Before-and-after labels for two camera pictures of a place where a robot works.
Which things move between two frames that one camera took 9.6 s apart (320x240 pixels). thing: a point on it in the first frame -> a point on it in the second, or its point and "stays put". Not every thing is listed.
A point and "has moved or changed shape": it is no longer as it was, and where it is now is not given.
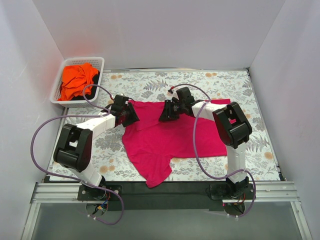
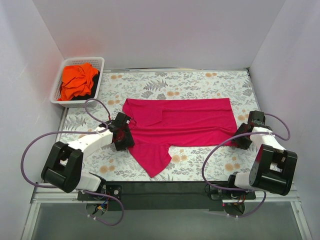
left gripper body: [127, 114] -> [127, 142]
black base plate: [174, 195] stays put
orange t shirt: [76, 78] stays put
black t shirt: [95, 78] stays put
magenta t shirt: [152, 144] has moved or changed shape
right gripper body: [169, 110] -> [241, 141]
